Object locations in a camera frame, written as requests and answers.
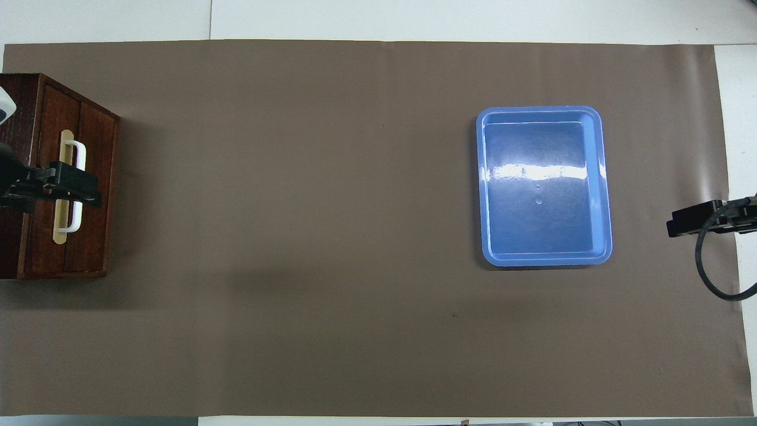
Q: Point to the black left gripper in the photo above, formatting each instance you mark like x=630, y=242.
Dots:
x=18, y=183

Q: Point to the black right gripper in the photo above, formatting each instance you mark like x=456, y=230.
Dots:
x=739, y=216

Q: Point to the dark wooden drawer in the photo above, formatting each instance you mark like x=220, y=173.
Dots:
x=94, y=236

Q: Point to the dark wooden cabinet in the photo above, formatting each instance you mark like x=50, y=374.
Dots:
x=12, y=242

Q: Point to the blue plastic tray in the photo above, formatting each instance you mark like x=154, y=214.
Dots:
x=538, y=236

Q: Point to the brown table mat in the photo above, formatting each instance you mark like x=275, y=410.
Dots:
x=355, y=236

